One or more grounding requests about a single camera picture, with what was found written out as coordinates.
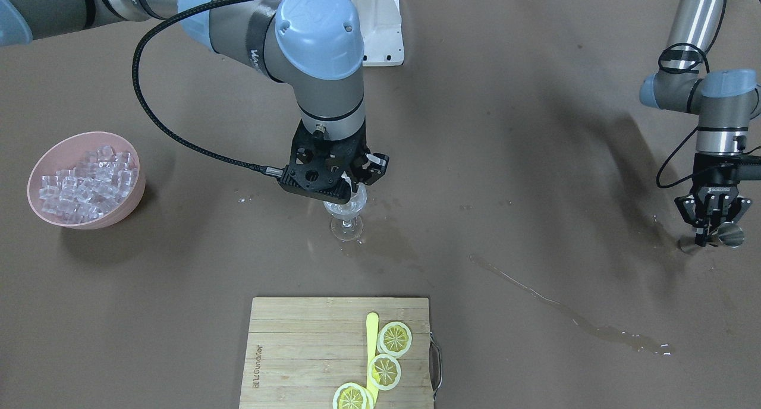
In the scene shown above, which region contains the yellow plastic knife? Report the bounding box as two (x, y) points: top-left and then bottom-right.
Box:
(365, 312), (379, 407)

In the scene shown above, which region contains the bamboo cutting board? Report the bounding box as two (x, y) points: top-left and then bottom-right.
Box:
(235, 296), (435, 408)

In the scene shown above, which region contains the clear wine glass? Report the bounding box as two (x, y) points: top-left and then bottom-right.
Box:
(323, 184), (367, 242)

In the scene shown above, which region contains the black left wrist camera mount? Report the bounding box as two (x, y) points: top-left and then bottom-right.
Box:
(721, 155), (760, 182)

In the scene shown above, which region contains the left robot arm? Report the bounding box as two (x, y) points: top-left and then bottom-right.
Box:
(639, 0), (760, 247)

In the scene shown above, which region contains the pink bowl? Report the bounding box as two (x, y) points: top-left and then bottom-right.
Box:
(26, 131), (145, 229)

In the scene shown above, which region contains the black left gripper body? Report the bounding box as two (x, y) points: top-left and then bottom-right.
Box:
(675, 153), (751, 225)

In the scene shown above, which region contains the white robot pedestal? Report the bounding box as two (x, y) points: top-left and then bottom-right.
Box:
(351, 0), (405, 67)

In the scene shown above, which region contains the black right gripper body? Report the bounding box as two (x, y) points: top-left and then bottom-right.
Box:
(332, 129), (370, 188)

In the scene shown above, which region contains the yellow lemon slice three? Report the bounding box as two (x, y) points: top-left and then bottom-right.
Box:
(331, 382), (375, 409)

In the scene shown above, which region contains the yellow lemon slice two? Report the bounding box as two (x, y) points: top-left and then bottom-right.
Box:
(367, 353), (402, 392)

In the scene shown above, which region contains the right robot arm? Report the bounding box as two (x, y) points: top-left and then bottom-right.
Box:
(2, 0), (389, 193)

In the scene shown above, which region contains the yellow lemon slice one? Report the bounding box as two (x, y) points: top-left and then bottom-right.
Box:
(376, 320), (413, 358)

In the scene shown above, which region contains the pile of clear ice cubes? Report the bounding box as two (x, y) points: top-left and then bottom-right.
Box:
(36, 144), (139, 225)

